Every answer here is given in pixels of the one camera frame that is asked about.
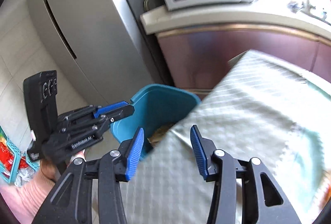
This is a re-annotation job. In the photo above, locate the orange peel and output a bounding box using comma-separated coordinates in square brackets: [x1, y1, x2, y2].
[148, 123, 174, 148]

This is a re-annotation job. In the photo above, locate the pink left sleeve forearm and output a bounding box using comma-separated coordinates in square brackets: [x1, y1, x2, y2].
[1, 168, 55, 223]

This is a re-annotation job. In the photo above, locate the teal plastic trash bin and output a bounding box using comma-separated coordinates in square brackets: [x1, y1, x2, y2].
[110, 84, 201, 159]

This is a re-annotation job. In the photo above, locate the beige kitchen countertop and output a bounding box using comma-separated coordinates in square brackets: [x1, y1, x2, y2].
[140, 1, 330, 40]

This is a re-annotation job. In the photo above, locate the left hand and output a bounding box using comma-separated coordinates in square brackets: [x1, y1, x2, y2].
[40, 149, 86, 183]

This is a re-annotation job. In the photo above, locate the teal plastic basket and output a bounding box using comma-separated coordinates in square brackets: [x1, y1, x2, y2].
[1, 128, 39, 187]

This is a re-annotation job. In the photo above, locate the green patterned tablecloth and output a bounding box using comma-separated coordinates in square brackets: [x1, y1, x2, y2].
[121, 50, 330, 223]

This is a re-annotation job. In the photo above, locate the maroon base cabinet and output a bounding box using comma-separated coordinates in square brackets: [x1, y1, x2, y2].
[155, 23, 331, 97]

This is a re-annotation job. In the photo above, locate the silver refrigerator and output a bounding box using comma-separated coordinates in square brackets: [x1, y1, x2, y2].
[27, 0, 168, 105]

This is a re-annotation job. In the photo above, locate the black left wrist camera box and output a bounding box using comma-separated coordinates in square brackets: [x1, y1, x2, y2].
[23, 70, 58, 161]

